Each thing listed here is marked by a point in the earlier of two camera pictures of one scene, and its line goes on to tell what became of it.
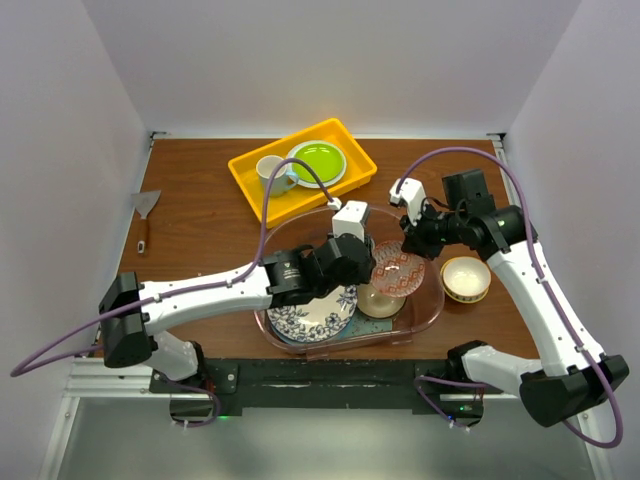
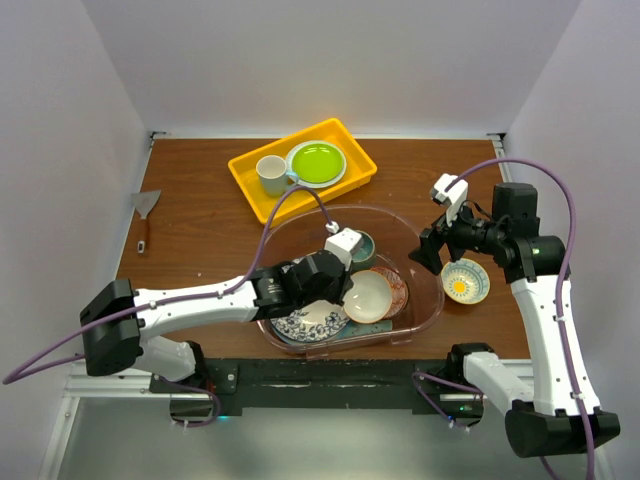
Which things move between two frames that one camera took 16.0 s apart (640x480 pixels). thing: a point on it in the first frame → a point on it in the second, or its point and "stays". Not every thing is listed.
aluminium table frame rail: x=585 y=426 stays
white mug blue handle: x=281 y=181 stays
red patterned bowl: x=397 y=272 → x=400 y=291
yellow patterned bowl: x=466 y=279 stays
